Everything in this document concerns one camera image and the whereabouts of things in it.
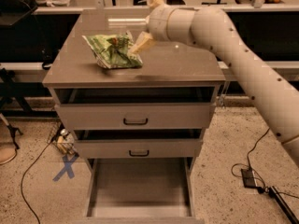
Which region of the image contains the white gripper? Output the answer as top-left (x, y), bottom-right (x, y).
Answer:
top-left (129, 0), bottom-right (173, 54)

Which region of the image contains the green jalapeno chip bag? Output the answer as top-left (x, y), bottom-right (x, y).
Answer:
top-left (83, 31), bottom-right (143, 70)

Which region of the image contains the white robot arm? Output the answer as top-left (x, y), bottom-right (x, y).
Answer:
top-left (130, 0), bottom-right (299, 166)

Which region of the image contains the top grey drawer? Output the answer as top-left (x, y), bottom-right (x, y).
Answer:
top-left (55, 87), bottom-right (214, 130)

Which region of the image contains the grey drawer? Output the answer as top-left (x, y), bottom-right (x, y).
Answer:
top-left (75, 129), bottom-right (203, 158)
top-left (55, 87), bottom-right (214, 130)
top-left (74, 158), bottom-right (205, 224)

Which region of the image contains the grey drawer cabinet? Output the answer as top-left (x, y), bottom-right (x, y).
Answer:
top-left (42, 7), bottom-right (227, 224)

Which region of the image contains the middle grey drawer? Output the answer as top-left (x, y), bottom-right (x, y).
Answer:
top-left (75, 129), bottom-right (203, 158)

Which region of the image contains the bottom grey drawer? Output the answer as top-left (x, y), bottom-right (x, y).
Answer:
top-left (74, 158), bottom-right (205, 224)

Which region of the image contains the black chair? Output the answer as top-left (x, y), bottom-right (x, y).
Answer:
top-left (0, 0), bottom-right (37, 28)

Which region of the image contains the black tripod stand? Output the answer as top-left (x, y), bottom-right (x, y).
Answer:
top-left (0, 67), bottom-right (34, 149)

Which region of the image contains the blue tape cross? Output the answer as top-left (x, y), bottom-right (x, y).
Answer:
top-left (53, 154), bottom-right (78, 182)

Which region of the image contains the black power adapter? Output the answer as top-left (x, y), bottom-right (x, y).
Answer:
top-left (241, 169), bottom-right (257, 189)

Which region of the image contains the black power strip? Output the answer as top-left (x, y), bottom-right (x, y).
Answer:
top-left (268, 186), bottom-right (299, 224)

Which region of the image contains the wire basket with bottles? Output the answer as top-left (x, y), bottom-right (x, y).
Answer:
top-left (47, 122), bottom-right (78, 155)

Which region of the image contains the black floor cable right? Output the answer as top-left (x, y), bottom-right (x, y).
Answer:
top-left (231, 128), bottom-right (299, 201)

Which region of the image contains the black floor cable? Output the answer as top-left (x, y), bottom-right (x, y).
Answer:
top-left (231, 128), bottom-right (299, 201)
top-left (20, 133), bottom-right (60, 224)

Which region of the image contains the black floor cable left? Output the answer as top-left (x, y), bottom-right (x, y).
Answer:
top-left (20, 133), bottom-right (60, 224)

